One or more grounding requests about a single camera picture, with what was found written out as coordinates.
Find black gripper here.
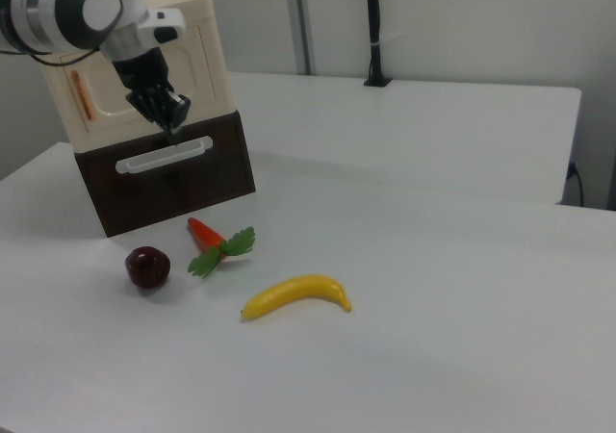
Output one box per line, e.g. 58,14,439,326
111,47,193,147

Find cream cabinet door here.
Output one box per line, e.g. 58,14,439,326
61,21,216,134

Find cream plastic cabinet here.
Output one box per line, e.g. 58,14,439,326
38,0,242,156

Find dark brown drawer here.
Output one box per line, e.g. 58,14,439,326
74,110,257,239

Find orange toy carrot green leaves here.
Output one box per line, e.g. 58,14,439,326
186,216,257,279

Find dark red toy apple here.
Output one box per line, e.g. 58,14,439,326
124,245,172,291

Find yellow toy banana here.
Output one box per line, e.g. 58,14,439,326
239,273,353,322

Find white drawer handle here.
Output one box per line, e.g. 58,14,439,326
115,135,215,175

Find copper door handle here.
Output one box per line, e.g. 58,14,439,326
70,69,96,119

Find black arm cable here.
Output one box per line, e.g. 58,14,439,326
0,42,105,68

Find black pole with cable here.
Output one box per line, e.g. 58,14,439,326
363,0,394,89

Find black wall cable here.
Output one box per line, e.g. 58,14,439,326
567,161,586,208

